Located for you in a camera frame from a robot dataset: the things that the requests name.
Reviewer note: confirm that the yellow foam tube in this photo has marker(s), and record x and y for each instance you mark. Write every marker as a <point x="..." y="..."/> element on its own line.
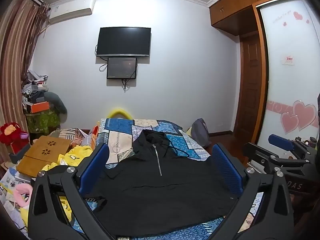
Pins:
<point x="118" y="110"/>

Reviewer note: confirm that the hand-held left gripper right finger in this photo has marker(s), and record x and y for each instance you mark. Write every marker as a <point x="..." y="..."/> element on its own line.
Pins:
<point x="226" y="167"/>

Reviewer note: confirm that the brown striped curtain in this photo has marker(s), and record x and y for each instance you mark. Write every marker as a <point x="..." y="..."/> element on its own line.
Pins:
<point x="15" y="55"/>

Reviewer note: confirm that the pink heart sticker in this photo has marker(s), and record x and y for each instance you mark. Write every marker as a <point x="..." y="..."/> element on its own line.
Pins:
<point x="300" y="116"/>

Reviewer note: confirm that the white sliding wardrobe door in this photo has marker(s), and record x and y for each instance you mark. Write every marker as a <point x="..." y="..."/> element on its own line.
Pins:
<point x="287" y="85"/>

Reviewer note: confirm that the green cloth covered stand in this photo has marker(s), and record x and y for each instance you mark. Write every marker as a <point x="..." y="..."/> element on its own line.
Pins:
<point x="42" y="122"/>

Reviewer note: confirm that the red plush toy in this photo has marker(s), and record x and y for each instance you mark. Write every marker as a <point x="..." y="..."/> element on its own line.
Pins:
<point x="10" y="130"/>

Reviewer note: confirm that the pink neck pillow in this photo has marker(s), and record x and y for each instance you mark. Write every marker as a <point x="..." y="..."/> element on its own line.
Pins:
<point x="21" y="192"/>

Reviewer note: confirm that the grey plush pillow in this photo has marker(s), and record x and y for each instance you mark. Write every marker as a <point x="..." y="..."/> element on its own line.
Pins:
<point x="57" y="102"/>

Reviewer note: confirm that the grey backpack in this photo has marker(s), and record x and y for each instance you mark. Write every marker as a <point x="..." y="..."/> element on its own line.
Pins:
<point x="200" y="132"/>

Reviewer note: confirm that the pile of clothes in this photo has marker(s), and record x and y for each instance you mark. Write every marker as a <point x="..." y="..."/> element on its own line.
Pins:
<point x="32" y="87"/>

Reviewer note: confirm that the black wall television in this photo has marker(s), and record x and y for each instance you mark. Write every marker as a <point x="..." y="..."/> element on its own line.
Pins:
<point x="123" y="41"/>

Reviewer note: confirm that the wooden lap desk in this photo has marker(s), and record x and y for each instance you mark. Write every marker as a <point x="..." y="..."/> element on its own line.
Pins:
<point x="40" y="160"/>

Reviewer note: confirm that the small black wall monitor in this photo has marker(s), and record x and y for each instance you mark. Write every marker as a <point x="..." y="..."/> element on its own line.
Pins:
<point x="122" y="68"/>

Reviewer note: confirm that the pile of papers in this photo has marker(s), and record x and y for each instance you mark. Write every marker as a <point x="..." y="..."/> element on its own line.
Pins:
<point x="12" y="177"/>

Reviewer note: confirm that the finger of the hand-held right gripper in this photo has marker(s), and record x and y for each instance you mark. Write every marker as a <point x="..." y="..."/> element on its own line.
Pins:
<point x="280" y="141"/>
<point x="257" y="152"/>

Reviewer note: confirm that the black zip hoodie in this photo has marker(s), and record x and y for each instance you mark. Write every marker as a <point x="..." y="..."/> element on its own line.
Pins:
<point x="155" y="192"/>

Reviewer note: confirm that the orange grey striped cloth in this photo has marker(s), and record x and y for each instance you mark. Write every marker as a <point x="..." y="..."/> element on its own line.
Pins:
<point x="67" y="135"/>

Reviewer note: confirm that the blue patchwork bed blanket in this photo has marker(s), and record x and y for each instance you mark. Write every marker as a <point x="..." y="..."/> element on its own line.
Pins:
<point x="120" y="140"/>

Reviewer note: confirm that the yellow printed garment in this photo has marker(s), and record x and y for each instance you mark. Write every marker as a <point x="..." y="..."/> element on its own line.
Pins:
<point x="75" y="155"/>

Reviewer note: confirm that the orange box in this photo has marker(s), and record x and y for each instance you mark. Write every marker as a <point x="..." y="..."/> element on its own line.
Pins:
<point x="40" y="107"/>

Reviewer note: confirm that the dark grey box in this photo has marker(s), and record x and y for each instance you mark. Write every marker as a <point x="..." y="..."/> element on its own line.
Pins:
<point x="21" y="152"/>

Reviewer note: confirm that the white air conditioner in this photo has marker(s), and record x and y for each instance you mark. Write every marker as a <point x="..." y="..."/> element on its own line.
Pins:
<point x="72" y="10"/>

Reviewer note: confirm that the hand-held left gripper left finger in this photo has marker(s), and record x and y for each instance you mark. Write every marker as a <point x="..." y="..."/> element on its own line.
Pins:
<point x="93" y="167"/>

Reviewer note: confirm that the brown wooden room door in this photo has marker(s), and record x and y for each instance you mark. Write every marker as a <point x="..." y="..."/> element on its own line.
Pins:
<point x="250" y="85"/>

